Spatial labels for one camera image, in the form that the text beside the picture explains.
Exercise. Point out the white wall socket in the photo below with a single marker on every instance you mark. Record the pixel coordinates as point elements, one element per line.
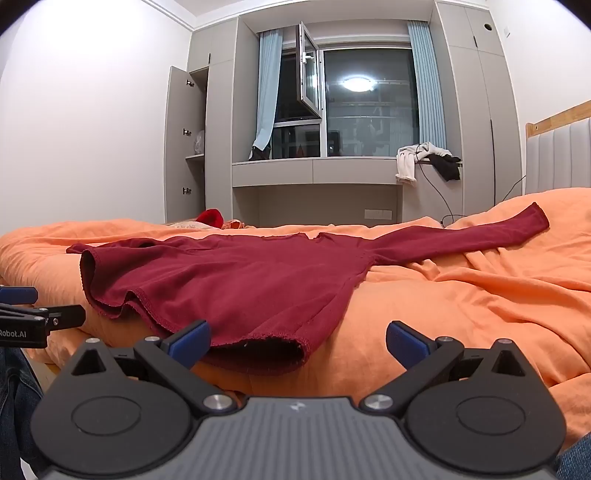
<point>377,213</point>

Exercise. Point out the large window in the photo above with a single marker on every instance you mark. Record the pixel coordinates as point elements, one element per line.
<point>369,120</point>

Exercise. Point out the light blue curtain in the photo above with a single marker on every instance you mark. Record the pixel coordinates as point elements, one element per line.
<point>427,92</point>
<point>268,83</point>

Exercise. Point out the grey wardrobe door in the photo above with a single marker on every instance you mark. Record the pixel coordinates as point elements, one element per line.
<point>178,138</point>

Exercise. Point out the grey window bench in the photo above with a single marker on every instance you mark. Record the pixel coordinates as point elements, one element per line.
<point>314,171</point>

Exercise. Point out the open window sash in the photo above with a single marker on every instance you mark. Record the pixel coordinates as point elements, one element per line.
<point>308,69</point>

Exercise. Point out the red plush item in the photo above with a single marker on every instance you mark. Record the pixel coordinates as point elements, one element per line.
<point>211,218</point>

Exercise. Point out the pink patterned blanket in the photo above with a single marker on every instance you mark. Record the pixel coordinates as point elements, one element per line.
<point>184,225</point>

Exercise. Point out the white garment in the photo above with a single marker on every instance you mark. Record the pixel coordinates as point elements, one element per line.
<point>406,166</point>

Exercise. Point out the person's left leg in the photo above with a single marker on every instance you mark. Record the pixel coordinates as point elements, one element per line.
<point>18,406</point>

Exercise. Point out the padded headboard with wooden rail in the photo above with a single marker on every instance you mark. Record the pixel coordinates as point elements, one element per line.
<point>563,157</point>

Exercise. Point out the black item on sill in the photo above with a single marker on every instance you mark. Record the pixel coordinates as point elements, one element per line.
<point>259,153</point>

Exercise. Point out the orange duvet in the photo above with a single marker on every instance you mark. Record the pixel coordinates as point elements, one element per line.
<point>461,314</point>

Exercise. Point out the grey wardrobe with open door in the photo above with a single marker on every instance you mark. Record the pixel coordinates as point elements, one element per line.
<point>219,129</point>

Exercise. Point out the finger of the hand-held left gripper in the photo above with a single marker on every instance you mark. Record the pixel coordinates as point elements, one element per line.
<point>18,295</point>
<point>64,316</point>

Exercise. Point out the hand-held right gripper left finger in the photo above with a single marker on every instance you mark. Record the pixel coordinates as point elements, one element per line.
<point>191,342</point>

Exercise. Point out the dark red sweater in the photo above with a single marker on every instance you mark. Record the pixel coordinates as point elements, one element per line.
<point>254,286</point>

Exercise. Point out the tall grey closed wardrobe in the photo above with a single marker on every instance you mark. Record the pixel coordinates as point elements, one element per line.
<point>480,115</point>

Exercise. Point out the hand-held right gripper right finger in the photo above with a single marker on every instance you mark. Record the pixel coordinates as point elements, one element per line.
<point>406,341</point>

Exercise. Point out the black garment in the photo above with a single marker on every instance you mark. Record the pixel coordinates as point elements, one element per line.
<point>448,168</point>

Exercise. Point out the small orange cloth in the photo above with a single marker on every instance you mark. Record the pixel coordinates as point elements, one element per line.
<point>233,225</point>

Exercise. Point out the person's leg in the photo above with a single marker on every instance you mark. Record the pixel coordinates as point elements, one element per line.
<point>18,406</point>
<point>577,461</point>

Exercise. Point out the person's right leg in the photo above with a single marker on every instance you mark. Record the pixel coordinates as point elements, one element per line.
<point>577,461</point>

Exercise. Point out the clear plastic bag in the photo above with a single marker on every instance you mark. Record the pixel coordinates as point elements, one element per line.
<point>199,143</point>

